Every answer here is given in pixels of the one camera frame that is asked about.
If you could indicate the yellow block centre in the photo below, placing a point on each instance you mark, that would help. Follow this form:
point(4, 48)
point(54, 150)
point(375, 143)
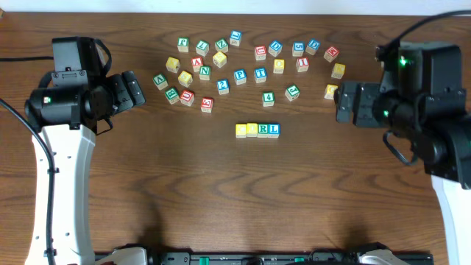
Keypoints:
point(220, 59)

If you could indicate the blue P block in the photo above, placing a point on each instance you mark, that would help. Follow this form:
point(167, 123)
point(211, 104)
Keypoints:
point(240, 76)

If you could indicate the yellow W block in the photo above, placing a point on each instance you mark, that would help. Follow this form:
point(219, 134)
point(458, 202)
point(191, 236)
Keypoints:
point(185, 79)

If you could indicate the red U block left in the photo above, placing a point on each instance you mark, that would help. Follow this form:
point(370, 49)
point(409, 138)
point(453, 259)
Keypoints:
point(187, 98)

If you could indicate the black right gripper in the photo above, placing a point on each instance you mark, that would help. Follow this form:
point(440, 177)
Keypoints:
point(358, 104)

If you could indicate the blue S block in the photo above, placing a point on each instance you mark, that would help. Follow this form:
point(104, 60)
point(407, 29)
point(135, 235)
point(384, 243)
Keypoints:
point(298, 49)

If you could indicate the green 4 block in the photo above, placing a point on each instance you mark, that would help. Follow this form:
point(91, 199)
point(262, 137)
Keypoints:
point(268, 99)

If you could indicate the blue d block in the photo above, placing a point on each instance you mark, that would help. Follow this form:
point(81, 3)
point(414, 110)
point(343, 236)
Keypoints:
point(312, 46)
point(275, 48)

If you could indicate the yellow o block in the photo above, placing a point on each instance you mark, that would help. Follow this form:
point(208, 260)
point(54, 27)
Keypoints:
point(252, 130)
point(278, 66)

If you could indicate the yellow block left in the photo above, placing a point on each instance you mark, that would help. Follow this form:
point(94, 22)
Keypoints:
point(173, 64)

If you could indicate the green B block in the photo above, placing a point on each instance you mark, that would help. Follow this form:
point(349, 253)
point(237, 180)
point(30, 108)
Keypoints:
point(172, 95)

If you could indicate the yellow C block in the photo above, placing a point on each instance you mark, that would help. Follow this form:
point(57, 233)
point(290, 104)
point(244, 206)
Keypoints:
point(241, 130)

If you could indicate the yellow K block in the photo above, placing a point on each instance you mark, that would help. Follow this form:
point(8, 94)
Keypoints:
point(338, 71)

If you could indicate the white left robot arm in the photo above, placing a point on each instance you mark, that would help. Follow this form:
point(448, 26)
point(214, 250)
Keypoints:
point(64, 112)

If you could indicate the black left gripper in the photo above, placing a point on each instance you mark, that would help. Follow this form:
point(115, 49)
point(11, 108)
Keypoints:
point(123, 93)

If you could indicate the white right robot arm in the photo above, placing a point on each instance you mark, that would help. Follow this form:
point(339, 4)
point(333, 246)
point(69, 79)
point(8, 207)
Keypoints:
point(421, 104)

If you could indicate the blue T block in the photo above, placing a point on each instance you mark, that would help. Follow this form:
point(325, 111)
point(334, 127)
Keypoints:
point(260, 75)

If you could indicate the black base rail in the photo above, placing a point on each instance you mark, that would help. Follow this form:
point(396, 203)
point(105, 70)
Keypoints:
point(133, 256)

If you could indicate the green V block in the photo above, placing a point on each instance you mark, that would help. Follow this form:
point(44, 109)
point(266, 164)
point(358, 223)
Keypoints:
point(160, 81)

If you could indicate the green Z block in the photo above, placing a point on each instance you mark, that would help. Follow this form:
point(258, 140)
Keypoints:
point(222, 45)

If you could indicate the red A block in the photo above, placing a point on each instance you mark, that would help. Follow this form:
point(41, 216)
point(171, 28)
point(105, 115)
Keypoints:
point(197, 63)

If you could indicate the red E block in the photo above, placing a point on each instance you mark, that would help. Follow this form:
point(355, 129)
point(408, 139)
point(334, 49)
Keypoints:
point(331, 54)

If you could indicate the green N block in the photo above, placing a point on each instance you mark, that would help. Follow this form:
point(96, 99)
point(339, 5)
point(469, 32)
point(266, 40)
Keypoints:
point(205, 72)

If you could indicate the yellow G block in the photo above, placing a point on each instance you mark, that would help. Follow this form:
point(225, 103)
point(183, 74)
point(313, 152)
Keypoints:
point(330, 91)

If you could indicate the green P block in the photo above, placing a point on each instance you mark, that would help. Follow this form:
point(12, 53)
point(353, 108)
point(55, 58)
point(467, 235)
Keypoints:
point(183, 44)

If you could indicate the red u block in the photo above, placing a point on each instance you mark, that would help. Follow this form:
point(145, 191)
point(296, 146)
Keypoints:
point(260, 52)
point(187, 98)

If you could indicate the blue block top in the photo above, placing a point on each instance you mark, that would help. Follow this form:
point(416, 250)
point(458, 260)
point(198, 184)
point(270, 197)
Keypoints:
point(235, 38)

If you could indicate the green R block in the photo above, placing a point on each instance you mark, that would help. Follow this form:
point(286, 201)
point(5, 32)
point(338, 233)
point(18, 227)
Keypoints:
point(263, 131)

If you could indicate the blue D block right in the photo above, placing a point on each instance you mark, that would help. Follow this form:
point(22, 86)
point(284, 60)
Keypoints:
point(312, 46)

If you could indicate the red 3 block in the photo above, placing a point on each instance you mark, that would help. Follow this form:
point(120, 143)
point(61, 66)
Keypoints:
point(206, 105)

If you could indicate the red I block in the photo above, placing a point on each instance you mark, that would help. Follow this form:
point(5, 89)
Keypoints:
point(302, 64)

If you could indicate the blue 2 block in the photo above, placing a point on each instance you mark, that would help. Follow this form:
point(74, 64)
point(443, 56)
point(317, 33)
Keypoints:
point(223, 86)

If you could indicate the blue L block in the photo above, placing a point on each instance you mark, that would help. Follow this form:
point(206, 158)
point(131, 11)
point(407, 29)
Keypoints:
point(273, 130)

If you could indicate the green J block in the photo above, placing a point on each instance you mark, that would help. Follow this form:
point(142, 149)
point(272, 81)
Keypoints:
point(292, 92)

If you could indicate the green L block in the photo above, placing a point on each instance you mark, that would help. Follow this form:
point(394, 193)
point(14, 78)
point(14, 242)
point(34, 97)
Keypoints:
point(202, 48)

